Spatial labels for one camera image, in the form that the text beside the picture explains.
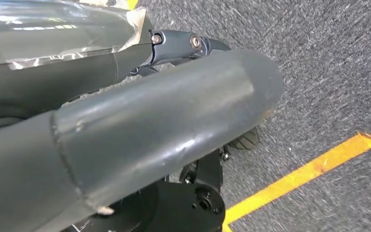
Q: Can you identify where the black robot leg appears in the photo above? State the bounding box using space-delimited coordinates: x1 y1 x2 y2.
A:
62 148 227 232

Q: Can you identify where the black ribbed robot foot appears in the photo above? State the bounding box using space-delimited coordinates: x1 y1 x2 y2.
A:
228 126 260 151

